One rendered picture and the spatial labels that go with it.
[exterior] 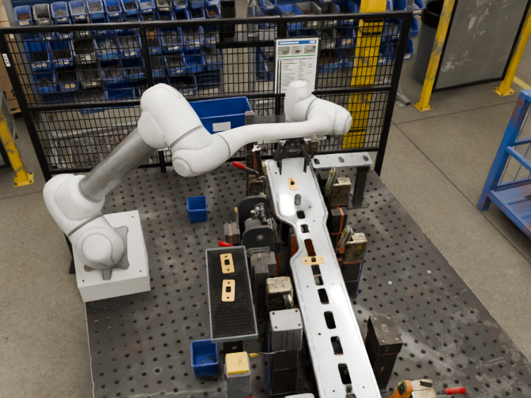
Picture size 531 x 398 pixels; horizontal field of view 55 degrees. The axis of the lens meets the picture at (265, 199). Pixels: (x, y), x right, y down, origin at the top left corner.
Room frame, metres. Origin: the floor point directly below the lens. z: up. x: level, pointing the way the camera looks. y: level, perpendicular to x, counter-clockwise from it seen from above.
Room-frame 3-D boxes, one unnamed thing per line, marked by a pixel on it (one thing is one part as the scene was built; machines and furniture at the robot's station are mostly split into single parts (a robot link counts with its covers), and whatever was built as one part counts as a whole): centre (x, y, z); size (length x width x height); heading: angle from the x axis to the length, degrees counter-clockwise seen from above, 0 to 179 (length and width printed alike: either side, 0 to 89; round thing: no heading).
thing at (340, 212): (1.61, -0.32, 0.84); 0.11 x 0.08 x 0.29; 98
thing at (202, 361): (1.05, 0.22, 0.74); 0.11 x 0.10 x 0.09; 8
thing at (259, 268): (1.19, 0.01, 0.90); 0.05 x 0.05 x 0.40; 8
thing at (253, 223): (1.39, 0.03, 0.94); 0.18 x 0.13 x 0.49; 8
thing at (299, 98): (1.77, -0.13, 1.43); 0.13 x 0.11 x 0.16; 53
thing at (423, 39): (4.73, -1.68, 0.36); 0.50 x 0.50 x 0.73
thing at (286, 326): (0.97, -0.07, 0.90); 0.13 x 0.10 x 0.41; 98
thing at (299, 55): (2.34, -0.14, 1.30); 0.23 x 0.02 x 0.31; 98
